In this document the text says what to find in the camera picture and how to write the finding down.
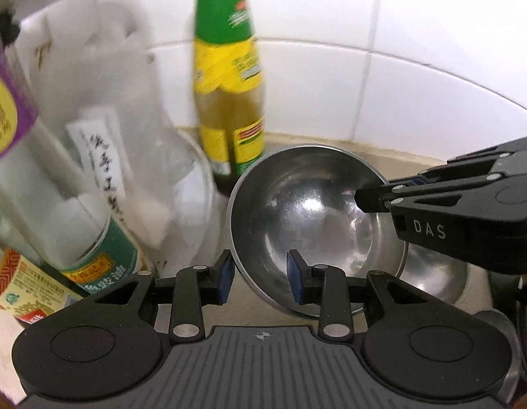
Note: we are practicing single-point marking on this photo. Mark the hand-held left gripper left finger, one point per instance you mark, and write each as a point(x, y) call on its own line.
point(225, 279)

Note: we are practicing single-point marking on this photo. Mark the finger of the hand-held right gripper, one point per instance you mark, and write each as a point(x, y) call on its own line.
point(374, 199)
point(472, 162)

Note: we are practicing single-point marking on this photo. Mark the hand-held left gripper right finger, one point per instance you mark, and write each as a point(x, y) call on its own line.
point(294, 277)

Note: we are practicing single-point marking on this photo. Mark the steel bowl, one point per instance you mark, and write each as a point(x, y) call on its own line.
point(438, 277)
point(306, 204)
point(502, 328)

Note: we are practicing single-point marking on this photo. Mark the clear plastic bag with label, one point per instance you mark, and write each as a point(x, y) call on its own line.
point(206, 204)

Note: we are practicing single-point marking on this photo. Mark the purple label sauce bottle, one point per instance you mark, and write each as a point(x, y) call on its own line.
point(89, 238)

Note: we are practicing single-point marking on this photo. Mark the clear bag with handwritten label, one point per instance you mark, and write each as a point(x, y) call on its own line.
point(114, 166)

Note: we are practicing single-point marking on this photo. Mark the green label bottle yellow cap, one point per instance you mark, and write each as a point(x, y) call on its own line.
point(225, 72)

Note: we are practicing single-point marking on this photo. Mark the vinegar bottle yellow cap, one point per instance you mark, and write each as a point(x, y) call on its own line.
point(25, 283)

